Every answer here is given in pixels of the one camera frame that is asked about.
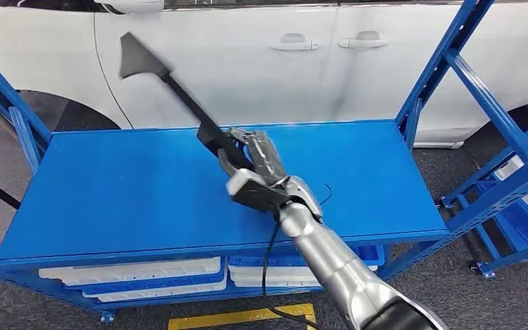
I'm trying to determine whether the black camera cable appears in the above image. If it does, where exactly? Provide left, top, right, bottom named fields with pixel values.
left=261, top=212, right=320, bottom=330

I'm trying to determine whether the white car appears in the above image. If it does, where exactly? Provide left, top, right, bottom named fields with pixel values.
left=0, top=0, right=528, bottom=149

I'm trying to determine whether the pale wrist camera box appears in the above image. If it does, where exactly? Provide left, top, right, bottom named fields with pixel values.
left=225, top=167, right=293, bottom=213

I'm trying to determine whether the yellow floor tape square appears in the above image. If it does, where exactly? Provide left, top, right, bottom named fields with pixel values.
left=168, top=303, right=318, bottom=330

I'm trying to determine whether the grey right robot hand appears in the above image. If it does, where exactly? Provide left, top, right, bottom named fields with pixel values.
left=218, top=128, right=289, bottom=186

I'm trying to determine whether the thin black wire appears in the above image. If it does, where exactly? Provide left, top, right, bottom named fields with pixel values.
left=316, top=183, right=333, bottom=207

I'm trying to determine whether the long black plastic part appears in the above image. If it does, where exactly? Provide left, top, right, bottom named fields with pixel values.
left=119, top=32, right=254, bottom=171

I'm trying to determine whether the blue metal shelf rack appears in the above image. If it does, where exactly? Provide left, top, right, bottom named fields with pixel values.
left=0, top=0, right=528, bottom=325
left=439, top=107, right=528, bottom=280

